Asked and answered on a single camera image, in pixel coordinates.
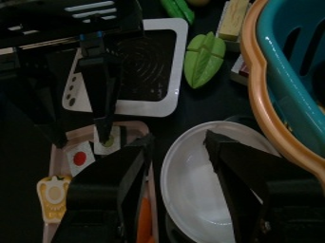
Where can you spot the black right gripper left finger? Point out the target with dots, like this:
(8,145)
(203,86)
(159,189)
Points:
(101,193)

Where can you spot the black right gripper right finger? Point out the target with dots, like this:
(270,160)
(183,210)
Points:
(270,196)

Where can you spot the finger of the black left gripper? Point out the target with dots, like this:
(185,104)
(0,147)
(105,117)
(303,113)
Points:
(37,95)
(101,85)

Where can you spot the yellow toy bell pepper slice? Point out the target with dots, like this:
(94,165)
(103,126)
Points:
(52,196)

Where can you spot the toy sushi with red dot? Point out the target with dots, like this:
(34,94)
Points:
(80,158)

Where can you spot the orange toy carrot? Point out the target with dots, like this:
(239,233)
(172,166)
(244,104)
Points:
(144,221)

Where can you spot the toy sushi with green dot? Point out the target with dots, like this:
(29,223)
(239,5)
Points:
(108,148)

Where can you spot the pink plastic tray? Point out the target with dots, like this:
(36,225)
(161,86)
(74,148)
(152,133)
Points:
(56,158)

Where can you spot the white round plate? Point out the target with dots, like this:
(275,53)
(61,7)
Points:
(189,183)

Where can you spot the white toy induction stove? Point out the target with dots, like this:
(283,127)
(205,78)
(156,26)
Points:
(179,63)

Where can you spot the green toy leaf vegetable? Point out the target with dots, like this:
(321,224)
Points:
(203,60)

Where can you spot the orange plastic basin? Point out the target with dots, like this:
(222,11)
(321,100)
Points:
(263,110)

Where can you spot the green toy pea pod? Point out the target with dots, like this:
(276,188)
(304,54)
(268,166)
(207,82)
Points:
(179,9)

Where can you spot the small white red box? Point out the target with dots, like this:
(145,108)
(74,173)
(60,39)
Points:
(239,71)

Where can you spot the yellow round toy fruit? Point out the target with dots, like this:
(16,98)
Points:
(197,2)

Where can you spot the teal plastic basket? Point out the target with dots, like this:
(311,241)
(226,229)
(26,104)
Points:
(291,79)

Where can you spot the yellow toy butter block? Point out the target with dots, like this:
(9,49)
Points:
(232,19)

